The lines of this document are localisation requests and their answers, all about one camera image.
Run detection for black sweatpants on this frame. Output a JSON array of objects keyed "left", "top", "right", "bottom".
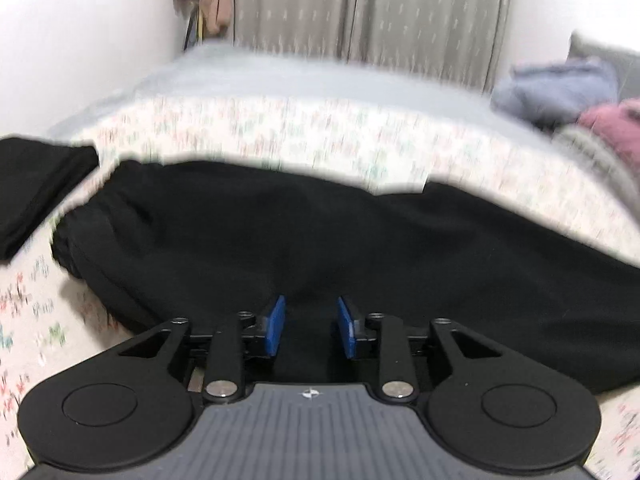
[{"left": 52, "top": 160, "right": 639, "bottom": 393}]

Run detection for floral bed sheet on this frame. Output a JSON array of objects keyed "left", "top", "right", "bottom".
[{"left": 1, "top": 96, "right": 639, "bottom": 479}]

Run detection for folded black garment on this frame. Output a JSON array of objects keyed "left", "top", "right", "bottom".
[{"left": 1, "top": 136, "right": 99, "bottom": 261}]

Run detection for blue crumpled quilt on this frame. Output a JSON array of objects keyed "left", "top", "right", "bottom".
[{"left": 490, "top": 58, "right": 620, "bottom": 128}]

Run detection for grey bed blanket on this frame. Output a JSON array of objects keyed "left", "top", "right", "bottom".
[{"left": 42, "top": 41, "right": 551, "bottom": 151}]

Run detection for grey star curtain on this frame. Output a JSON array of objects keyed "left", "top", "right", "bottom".
[{"left": 232, "top": 0, "right": 510, "bottom": 91}]

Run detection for grey pillow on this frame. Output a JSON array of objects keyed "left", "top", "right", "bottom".
[{"left": 567, "top": 32, "right": 639, "bottom": 103}]

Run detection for dark items by wall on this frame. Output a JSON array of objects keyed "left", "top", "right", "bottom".
[{"left": 183, "top": 3, "right": 203, "bottom": 51}]

